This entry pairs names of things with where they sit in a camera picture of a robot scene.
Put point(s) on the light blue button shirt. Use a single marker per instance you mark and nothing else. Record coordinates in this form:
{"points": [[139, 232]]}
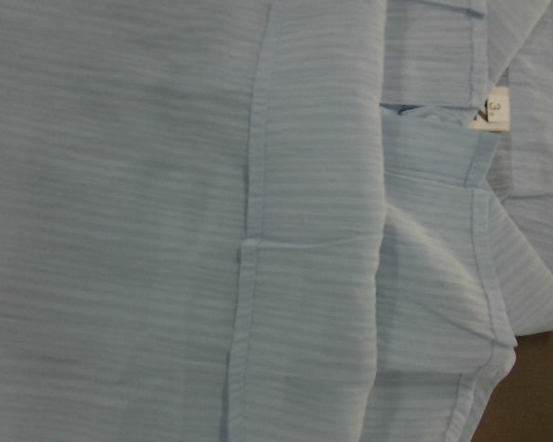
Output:
{"points": [[270, 220]]}

